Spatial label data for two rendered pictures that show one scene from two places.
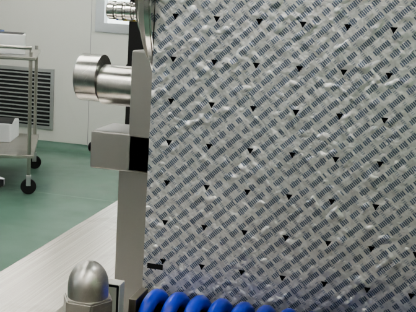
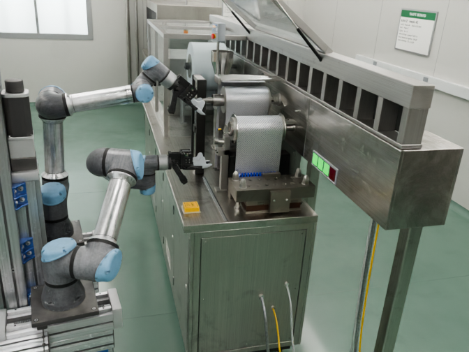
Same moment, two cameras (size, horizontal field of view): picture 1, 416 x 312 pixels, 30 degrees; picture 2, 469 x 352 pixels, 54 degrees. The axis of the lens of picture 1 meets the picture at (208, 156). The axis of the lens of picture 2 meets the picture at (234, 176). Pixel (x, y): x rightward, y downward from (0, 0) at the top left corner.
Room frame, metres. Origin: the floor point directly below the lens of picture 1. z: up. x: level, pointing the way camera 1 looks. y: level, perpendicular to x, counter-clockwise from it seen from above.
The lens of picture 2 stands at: (-1.33, 1.12, 1.91)
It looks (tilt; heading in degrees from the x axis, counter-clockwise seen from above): 22 degrees down; 330
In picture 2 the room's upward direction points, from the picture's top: 3 degrees clockwise
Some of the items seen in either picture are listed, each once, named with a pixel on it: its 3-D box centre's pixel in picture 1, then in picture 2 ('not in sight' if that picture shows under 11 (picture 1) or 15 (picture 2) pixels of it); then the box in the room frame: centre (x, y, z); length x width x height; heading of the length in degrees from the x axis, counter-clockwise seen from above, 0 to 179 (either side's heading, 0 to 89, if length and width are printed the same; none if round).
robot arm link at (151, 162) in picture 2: not in sight; (146, 163); (0.65, 0.47, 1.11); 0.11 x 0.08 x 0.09; 76
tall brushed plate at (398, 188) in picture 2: not in sight; (274, 91); (1.14, -0.55, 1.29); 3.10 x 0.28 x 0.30; 166
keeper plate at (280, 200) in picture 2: not in sight; (279, 201); (0.30, -0.07, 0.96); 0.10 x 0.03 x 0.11; 76
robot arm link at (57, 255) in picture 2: not in sight; (61, 259); (0.17, 0.95, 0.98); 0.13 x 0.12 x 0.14; 56
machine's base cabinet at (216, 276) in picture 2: not in sight; (202, 197); (1.51, -0.24, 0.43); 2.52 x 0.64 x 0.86; 166
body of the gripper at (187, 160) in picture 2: not in sight; (180, 160); (0.61, 0.31, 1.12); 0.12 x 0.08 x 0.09; 76
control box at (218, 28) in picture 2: not in sight; (217, 31); (1.13, -0.12, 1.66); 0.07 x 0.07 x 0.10; 4
